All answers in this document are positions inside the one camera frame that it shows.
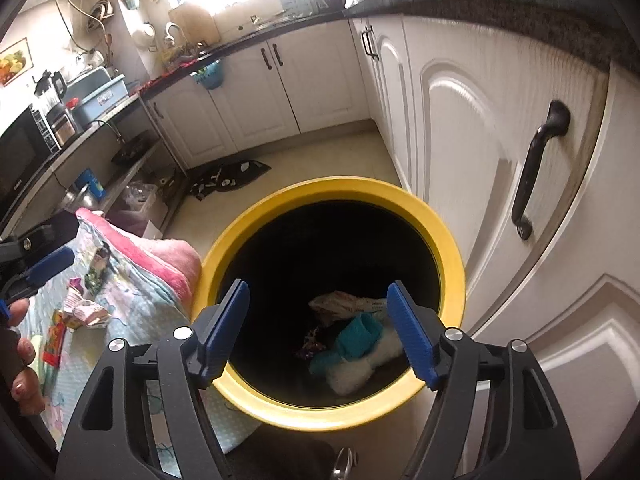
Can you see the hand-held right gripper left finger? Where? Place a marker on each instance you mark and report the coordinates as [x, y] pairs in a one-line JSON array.
[[225, 330]]

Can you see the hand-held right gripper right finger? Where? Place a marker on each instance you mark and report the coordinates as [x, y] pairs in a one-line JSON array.
[[410, 335]]

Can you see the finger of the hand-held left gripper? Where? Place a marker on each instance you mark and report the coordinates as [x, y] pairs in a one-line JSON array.
[[55, 232], [50, 265]]

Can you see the dark snack packet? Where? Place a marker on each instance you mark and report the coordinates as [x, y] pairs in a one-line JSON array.
[[97, 265]]

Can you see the red yellow snack wrapper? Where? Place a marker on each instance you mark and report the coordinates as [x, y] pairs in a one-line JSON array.
[[55, 337]]

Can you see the white fluffy teal sock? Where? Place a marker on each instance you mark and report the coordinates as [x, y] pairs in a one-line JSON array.
[[360, 350]]

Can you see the purple snack wrapper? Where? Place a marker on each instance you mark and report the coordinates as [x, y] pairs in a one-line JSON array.
[[311, 345]]

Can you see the yellow rimmed trash can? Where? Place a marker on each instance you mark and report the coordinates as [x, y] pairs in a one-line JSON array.
[[325, 187]]

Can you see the person's left hand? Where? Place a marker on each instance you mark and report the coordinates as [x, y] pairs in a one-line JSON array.
[[27, 352]]

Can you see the steel pot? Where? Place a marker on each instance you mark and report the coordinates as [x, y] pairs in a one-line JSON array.
[[77, 200]]

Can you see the blue canister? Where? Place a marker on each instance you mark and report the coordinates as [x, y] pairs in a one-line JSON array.
[[92, 182]]

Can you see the black microwave oven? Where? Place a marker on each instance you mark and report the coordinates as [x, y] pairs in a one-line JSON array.
[[20, 160]]

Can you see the clear plastic container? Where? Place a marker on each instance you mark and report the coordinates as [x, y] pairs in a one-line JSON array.
[[137, 207]]

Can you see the printed blanket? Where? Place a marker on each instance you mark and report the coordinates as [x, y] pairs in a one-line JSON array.
[[145, 285]]

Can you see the metal shelf rack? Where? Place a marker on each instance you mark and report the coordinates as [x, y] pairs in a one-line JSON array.
[[85, 140]]

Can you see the black wok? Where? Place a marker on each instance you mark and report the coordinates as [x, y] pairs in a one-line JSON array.
[[131, 147]]

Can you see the black blender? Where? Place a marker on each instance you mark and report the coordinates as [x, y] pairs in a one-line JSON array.
[[52, 105]]

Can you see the blue dish rack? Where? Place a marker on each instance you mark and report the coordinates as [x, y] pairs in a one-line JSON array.
[[95, 97]]

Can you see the dark floor mat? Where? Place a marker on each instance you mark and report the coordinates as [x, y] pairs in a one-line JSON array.
[[230, 180]]

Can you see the red cloth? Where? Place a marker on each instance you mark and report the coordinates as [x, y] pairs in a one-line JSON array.
[[150, 85]]

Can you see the white kitchen cabinet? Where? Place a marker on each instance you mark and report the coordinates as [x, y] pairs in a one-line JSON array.
[[320, 80], [475, 160]]

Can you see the white hanging colander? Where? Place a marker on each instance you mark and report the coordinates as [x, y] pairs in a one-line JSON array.
[[144, 36]]

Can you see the colourful cleaning cloths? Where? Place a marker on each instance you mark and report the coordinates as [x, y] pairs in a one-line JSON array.
[[182, 55]]

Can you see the blue hanging basket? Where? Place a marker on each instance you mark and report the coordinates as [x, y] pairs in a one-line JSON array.
[[209, 76]]

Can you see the chrome faucet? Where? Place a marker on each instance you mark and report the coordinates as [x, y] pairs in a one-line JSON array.
[[172, 32]]

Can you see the wooden cutting board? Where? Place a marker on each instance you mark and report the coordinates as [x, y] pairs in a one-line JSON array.
[[195, 22]]

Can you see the black stone countertop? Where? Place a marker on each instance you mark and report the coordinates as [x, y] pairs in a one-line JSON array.
[[500, 5]]

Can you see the fruit wall poster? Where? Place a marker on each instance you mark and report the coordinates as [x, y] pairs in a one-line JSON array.
[[12, 62]]

